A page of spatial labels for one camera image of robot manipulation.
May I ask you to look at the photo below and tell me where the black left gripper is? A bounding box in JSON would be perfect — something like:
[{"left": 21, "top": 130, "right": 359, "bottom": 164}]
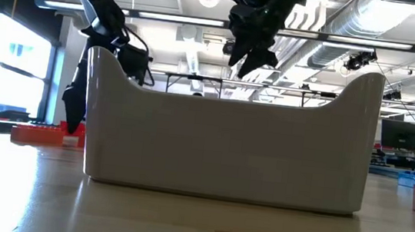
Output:
[{"left": 58, "top": 19, "right": 133, "bottom": 140}]

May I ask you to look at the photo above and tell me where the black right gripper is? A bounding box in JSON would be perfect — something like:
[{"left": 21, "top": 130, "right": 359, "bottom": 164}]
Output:
[{"left": 221, "top": 0, "right": 301, "bottom": 85}]

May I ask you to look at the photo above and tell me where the orange toy brick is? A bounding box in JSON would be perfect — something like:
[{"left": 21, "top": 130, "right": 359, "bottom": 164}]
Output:
[{"left": 10, "top": 122, "right": 65, "bottom": 148}]

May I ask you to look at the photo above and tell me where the large window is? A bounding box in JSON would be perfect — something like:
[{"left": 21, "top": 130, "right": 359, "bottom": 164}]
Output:
[{"left": 0, "top": 12, "right": 56, "bottom": 122}]

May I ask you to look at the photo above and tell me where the ceiling light bar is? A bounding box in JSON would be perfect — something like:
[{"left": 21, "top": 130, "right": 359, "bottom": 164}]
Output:
[
  {"left": 33, "top": 0, "right": 227, "bottom": 29},
  {"left": 277, "top": 28, "right": 415, "bottom": 54}
]

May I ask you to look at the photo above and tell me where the white plastic bin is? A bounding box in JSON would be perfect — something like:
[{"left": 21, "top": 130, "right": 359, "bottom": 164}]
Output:
[{"left": 74, "top": 43, "right": 387, "bottom": 219}]

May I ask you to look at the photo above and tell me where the black computer monitor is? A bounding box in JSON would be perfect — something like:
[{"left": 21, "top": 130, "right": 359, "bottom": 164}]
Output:
[{"left": 379, "top": 118, "right": 415, "bottom": 153}]

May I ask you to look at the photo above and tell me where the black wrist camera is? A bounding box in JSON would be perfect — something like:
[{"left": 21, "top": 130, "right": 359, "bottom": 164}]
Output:
[{"left": 114, "top": 42, "right": 158, "bottom": 88}]

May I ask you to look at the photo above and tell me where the black ceiling-mounted camera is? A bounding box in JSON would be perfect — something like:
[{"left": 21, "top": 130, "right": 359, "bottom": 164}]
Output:
[{"left": 342, "top": 48, "right": 379, "bottom": 74}]

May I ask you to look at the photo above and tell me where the silver ventilation duct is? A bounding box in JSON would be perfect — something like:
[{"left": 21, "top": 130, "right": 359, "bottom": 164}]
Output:
[{"left": 307, "top": 0, "right": 415, "bottom": 80}]

